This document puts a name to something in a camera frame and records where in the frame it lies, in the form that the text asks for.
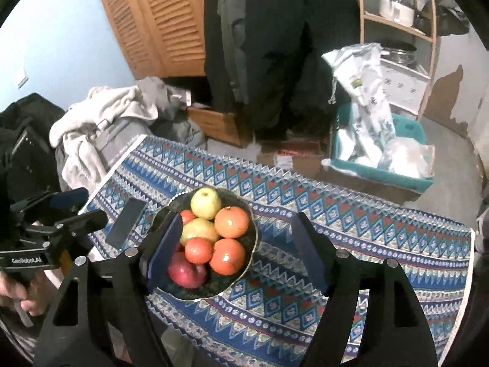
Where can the white printed sack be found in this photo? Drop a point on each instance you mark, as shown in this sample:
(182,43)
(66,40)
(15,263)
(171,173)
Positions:
(366,95)

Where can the teal plastic basket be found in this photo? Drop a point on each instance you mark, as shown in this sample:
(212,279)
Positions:
(405,126)

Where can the large cardboard box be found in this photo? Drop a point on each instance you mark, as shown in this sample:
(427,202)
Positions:
(366,187)

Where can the light grey hoodie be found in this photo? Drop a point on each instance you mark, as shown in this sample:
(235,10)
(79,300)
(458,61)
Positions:
(156,88)

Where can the black smartphone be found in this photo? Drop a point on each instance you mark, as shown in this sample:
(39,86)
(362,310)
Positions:
(126,223)

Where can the black coat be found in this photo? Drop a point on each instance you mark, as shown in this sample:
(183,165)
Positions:
(275,46)

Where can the wooden drawer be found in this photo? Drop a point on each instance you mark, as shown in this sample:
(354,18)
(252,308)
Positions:
(217,122)

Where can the white wall switch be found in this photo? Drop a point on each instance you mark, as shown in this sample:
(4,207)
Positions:
(23,76)

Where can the dark grey garment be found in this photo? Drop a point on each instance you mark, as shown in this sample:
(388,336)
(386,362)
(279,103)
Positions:
(179,130)

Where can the clear plastic bag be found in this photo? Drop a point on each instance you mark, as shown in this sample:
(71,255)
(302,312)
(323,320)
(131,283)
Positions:
(405,158)

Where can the white drawer cabinet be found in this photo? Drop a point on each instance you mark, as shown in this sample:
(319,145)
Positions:
(405,84)

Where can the person's left hand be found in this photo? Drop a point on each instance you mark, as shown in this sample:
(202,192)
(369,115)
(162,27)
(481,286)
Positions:
(19,294)

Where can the small cardboard box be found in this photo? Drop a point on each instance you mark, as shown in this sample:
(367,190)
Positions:
(298,164)

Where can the large orange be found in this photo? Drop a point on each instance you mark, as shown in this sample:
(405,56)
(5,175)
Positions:
(232,222)

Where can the metal steamer pot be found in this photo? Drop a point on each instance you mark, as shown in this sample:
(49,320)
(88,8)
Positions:
(401,55)

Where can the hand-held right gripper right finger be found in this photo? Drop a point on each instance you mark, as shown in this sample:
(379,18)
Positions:
(307,252)

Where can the large red apple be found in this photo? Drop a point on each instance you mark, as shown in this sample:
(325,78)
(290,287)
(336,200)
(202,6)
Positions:
(185,273)

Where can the white cooking pot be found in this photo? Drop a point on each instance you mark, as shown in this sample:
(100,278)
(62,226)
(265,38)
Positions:
(395,11)

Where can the wooden shelf rack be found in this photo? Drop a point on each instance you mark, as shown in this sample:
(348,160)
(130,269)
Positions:
(397,26)

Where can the small orange tangerine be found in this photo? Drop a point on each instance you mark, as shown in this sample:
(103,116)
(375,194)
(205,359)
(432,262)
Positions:
(227,257)
(198,250)

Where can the dark cap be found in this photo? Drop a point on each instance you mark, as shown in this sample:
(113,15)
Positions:
(450,23)

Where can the grey printed garment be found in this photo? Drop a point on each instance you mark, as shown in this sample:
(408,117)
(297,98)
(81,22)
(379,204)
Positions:
(114,133)

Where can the grey jacket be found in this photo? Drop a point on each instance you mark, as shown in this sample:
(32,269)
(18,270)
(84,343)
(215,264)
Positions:
(231,46)

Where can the blue patterned tablecloth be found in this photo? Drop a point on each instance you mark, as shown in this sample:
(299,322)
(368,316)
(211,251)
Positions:
(344,229)

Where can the small red fruit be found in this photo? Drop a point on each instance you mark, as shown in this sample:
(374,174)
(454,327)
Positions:
(187,217)

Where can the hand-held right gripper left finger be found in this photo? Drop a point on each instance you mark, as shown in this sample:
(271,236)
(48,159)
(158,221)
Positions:
(164,252)

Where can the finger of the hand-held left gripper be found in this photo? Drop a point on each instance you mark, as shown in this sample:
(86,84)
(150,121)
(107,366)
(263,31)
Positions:
(70,198)
(82,222)

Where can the yellow-green apple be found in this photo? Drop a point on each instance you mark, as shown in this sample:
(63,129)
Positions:
(205,203)
(198,231)

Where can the wooden louvered wardrobe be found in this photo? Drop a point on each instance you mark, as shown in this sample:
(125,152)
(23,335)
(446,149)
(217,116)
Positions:
(164,19)

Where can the white fleece garment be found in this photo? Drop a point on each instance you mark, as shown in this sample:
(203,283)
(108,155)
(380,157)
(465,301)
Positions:
(110,111)

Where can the dark green glass bowl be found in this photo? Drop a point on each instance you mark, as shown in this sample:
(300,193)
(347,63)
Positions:
(214,288)

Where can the black bag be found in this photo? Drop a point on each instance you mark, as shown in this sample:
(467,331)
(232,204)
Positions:
(34,109)

